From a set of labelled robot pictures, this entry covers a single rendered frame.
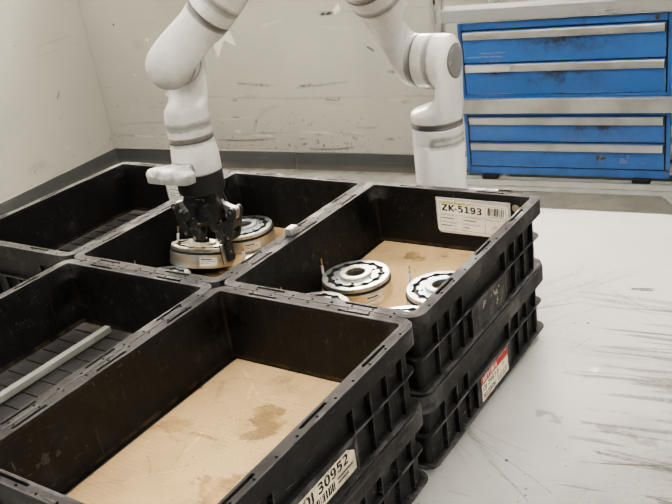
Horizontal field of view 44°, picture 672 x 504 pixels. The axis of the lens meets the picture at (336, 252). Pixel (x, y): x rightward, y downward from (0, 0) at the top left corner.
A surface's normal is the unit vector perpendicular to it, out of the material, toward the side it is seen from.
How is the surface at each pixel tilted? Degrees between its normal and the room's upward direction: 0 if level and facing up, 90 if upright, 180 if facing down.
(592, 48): 90
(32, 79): 90
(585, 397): 0
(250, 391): 0
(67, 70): 90
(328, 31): 90
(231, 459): 0
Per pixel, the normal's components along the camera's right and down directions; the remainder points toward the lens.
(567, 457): -0.14, -0.91
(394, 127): -0.45, 0.41
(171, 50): -0.04, 0.14
